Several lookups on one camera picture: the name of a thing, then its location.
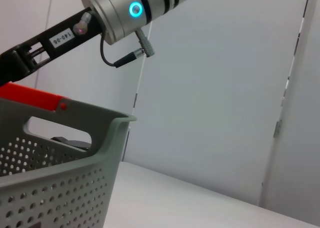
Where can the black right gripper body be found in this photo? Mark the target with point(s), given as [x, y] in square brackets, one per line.
[50, 42]

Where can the grey-green perforated storage bin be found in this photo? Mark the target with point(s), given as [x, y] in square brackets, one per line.
[62, 183]

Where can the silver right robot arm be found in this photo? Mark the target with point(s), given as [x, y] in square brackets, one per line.
[130, 10]

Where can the red plastic bar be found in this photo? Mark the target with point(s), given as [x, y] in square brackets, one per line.
[30, 95]

